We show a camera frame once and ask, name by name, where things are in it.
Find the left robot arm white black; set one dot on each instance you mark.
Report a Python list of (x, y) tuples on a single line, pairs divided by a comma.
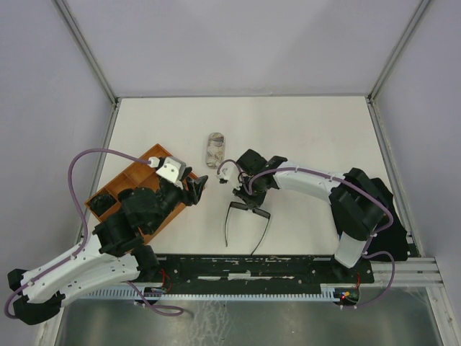
[(114, 252)]

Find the black frame eyeglasses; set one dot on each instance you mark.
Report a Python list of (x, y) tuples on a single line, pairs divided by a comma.
[(244, 228)]

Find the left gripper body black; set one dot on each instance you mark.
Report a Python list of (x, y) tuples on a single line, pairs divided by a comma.
[(171, 197)]

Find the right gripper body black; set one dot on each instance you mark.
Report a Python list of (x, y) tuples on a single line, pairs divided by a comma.
[(256, 195)]

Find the left aluminium frame post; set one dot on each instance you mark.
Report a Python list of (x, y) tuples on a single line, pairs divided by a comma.
[(64, 10)]

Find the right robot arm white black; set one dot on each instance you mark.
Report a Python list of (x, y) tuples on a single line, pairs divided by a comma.
[(358, 208)]

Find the right aluminium frame post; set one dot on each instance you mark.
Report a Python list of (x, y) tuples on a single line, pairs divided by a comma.
[(406, 36)]

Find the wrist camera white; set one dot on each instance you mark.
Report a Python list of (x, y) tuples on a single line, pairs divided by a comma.
[(229, 175), (169, 168)]

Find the white slotted cable duct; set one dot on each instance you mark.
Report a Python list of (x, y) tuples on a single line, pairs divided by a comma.
[(125, 293)]

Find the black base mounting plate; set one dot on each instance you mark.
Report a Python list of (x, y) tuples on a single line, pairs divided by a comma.
[(234, 273)]

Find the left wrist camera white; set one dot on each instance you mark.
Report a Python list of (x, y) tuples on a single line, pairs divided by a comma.
[(169, 168)]

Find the aluminium frame post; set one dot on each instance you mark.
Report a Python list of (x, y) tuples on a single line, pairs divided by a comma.
[(406, 36), (64, 10)]

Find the aluminium front rail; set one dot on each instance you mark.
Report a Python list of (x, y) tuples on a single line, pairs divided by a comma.
[(414, 273)]

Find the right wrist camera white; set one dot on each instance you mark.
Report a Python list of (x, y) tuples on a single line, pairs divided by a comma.
[(229, 175)]

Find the rolled black tie lower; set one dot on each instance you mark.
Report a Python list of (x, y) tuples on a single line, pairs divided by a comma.
[(101, 203)]

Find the orange wooden divided tray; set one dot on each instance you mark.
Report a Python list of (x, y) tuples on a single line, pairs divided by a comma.
[(137, 180)]

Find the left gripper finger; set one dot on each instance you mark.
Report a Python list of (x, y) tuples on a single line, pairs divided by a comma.
[(191, 196), (195, 185)]

